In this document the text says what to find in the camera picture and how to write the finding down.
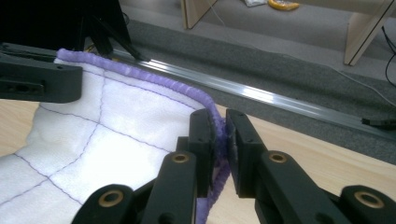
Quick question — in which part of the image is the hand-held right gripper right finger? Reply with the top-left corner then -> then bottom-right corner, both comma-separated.
225,108 -> 271,199

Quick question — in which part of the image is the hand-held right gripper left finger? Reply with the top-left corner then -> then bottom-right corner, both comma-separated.
176,107 -> 217,199

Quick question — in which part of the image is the white quilted cloth purple trim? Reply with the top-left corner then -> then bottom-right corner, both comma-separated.
0,48 -> 232,224

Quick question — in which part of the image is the black stand with legs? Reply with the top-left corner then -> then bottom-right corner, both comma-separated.
0,0 -> 149,63

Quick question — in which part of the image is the wooden furniture leg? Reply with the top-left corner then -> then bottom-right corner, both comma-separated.
343,0 -> 396,67
180,0 -> 219,31

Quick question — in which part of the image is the white plastic bag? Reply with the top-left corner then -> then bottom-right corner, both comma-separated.
243,0 -> 269,8

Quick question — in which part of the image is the yellow object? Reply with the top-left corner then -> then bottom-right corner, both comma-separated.
267,0 -> 301,12

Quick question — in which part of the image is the aluminium rail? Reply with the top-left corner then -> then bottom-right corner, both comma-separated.
108,49 -> 396,142

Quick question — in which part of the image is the black cable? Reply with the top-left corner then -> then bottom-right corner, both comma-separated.
380,25 -> 396,90

